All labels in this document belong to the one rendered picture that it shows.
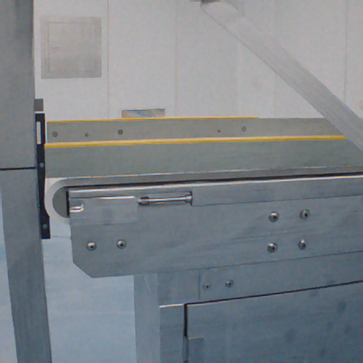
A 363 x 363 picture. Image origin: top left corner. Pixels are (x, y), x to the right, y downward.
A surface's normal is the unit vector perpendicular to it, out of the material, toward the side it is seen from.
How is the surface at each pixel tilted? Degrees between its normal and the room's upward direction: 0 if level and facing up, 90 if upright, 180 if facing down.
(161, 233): 90
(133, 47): 90
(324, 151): 90
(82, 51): 90
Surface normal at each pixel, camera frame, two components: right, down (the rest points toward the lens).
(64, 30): 0.44, 0.18
